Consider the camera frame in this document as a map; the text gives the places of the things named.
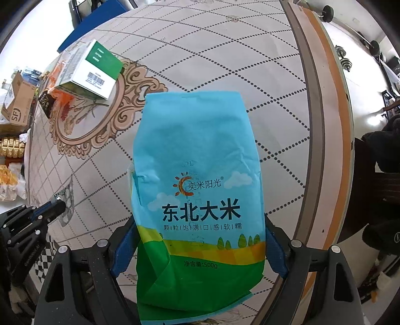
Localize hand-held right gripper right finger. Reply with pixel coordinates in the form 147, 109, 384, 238
264, 213, 370, 325

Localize blue green rice bag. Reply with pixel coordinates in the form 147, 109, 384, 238
130, 91, 267, 325

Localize floor barbell with plates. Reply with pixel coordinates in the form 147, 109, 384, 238
322, 4, 382, 57

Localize green white carton box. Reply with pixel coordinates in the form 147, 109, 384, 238
54, 39, 124, 101

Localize orange snack bag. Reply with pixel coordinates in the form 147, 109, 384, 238
39, 59, 82, 118

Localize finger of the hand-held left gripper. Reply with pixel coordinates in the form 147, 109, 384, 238
31, 199, 68, 221
0, 204, 48, 238

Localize brown cardboard box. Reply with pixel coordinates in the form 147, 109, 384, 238
0, 72, 40, 126

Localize black jacket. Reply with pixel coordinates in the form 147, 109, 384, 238
359, 114, 400, 251

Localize wooden table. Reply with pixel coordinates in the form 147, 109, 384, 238
279, 0, 356, 247

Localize golden bottle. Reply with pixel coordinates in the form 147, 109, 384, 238
0, 136, 28, 158

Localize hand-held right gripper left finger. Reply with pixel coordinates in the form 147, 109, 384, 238
36, 215, 140, 325

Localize small dumbbell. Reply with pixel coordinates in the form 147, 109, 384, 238
334, 45, 354, 75

